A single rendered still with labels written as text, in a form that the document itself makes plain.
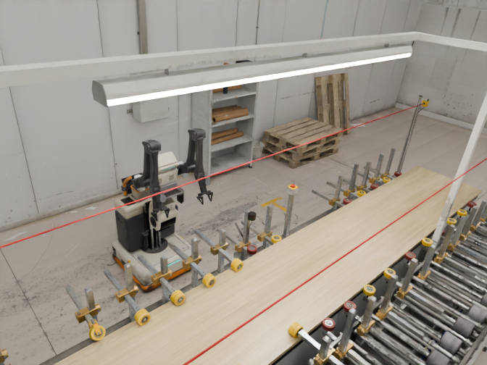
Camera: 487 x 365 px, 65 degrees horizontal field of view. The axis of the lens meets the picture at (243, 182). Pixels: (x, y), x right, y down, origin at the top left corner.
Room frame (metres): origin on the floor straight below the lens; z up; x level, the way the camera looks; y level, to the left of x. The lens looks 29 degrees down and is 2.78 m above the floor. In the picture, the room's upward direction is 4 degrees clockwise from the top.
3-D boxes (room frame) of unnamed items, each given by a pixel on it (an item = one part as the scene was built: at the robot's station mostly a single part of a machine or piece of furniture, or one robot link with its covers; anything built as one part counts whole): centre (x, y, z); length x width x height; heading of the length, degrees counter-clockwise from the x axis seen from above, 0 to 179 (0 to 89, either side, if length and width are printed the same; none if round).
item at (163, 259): (1.95, 0.49, 0.86); 0.04 x 0.04 x 0.48; 44
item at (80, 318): (1.59, 0.86, 0.95); 0.14 x 0.06 x 0.05; 134
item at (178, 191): (2.88, 0.66, 0.99); 0.28 x 0.16 x 0.22; 135
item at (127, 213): (3.15, 0.93, 0.59); 0.55 x 0.34 x 0.83; 135
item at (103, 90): (2.24, -0.29, 2.34); 2.40 x 0.12 x 0.08; 134
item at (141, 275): (3.09, 0.87, 0.16); 0.67 x 0.64 x 0.25; 45
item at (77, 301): (1.64, 0.94, 0.95); 0.36 x 0.03 x 0.03; 44
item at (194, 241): (2.13, 0.31, 0.90); 0.04 x 0.04 x 0.48; 44
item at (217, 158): (5.43, 0.36, 0.78); 0.90 x 0.45 x 1.55; 134
